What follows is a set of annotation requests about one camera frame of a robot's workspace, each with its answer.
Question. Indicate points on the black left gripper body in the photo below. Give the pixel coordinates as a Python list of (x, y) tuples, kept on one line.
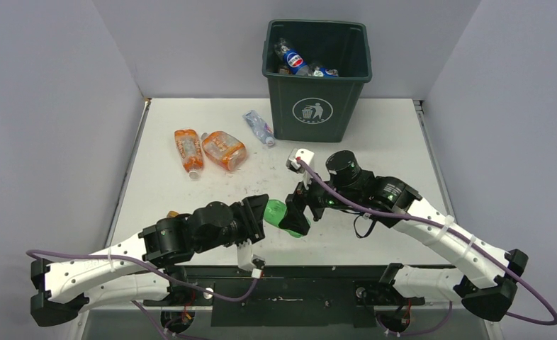
[(242, 229)]

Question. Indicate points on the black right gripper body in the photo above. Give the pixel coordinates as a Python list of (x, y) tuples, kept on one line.
[(317, 197)]

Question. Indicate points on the green plastic bottle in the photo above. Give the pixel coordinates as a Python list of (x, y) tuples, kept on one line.
[(274, 212)]

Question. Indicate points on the crushed orange bottle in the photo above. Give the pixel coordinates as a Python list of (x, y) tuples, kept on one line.
[(188, 145), (224, 150)]

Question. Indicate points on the Pepsi bottle blue label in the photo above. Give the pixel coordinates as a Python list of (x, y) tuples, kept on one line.
[(293, 60)]

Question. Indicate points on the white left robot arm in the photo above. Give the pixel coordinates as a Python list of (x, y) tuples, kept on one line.
[(147, 265)]

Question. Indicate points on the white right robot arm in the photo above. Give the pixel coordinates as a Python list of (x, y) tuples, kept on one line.
[(385, 200)]

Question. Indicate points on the dark green plastic trash bin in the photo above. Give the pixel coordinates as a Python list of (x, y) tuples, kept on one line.
[(309, 108)]

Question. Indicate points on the bottles inside bin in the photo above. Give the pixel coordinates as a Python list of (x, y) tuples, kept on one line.
[(316, 69)]

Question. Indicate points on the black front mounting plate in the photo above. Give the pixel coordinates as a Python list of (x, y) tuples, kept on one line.
[(296, 296)]

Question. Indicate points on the crushed clear bottle white cap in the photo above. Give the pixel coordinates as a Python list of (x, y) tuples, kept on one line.
[(260, 128)]

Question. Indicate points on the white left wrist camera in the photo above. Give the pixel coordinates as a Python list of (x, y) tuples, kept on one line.
[(248, 261)]

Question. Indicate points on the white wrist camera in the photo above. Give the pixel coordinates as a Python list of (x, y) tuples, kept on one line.
[(301, 161), (248, 261)]

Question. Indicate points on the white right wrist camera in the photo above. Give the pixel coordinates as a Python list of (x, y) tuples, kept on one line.
[(301, 161)]

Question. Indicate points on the aluminium rail frame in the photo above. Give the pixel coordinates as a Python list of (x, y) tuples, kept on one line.
[(428, 136)]

